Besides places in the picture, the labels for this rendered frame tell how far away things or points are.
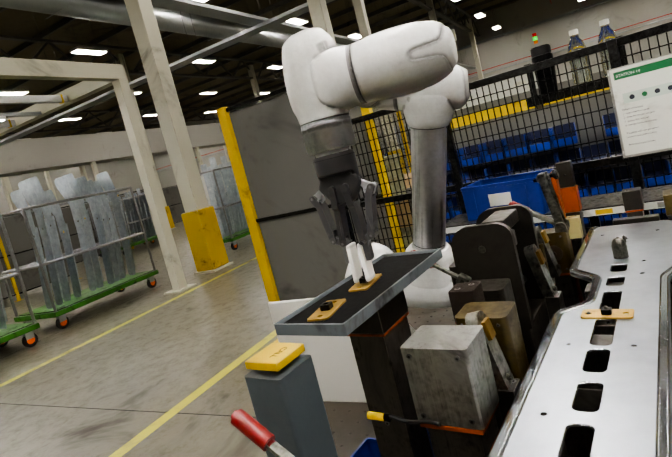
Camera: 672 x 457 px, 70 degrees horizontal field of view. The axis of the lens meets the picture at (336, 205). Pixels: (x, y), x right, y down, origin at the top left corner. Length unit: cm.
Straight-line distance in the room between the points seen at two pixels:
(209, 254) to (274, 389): 798
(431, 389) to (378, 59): 50
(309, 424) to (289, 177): 314
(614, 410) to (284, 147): 325
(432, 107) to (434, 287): 54
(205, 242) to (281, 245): 475
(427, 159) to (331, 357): 63
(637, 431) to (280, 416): 43
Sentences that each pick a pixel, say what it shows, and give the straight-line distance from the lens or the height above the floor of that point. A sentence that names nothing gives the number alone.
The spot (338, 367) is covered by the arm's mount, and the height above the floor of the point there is 81.
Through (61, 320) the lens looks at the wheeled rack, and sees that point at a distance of 796.
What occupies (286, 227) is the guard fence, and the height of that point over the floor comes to 95.
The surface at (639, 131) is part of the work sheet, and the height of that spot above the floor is 123.
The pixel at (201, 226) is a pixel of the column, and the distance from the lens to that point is 858.
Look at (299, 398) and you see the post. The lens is 69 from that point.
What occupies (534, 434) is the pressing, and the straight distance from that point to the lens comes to 72.
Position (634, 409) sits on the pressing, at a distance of 76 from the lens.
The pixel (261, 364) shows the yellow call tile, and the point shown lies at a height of 116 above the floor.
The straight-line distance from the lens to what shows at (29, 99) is 862.
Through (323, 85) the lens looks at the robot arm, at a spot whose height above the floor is 151.
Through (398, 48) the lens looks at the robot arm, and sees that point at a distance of 80.
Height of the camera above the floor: 140
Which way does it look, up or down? 6 degrees down
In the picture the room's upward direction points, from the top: 14 degrees counter-clockwise
